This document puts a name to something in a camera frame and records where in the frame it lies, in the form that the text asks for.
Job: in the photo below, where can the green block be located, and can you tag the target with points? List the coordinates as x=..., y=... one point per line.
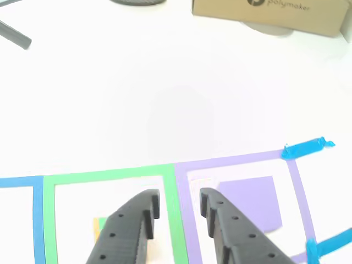
x=102, y=224

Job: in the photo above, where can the orange block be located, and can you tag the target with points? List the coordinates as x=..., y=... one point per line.
x=96, y=229

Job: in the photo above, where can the purple block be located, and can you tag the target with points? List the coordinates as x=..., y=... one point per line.
x=255, y=200

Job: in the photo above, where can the blue tape strip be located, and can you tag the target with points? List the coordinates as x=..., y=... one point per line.
x=335, y=242
x=305, y=149
x=312, y=251

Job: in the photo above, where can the polymaker cardboard box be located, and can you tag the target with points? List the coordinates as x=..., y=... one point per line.
x=275, y=15

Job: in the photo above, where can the black mesh pen holder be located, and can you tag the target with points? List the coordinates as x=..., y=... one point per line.
x=137, y=2

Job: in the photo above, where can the green square frame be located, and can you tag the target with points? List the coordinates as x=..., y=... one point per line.
x=110, y=173

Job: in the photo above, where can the purple square frame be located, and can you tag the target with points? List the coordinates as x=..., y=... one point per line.
x=233, y=159

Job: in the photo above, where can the blue square frame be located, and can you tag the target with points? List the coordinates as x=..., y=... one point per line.
x=38, y=220

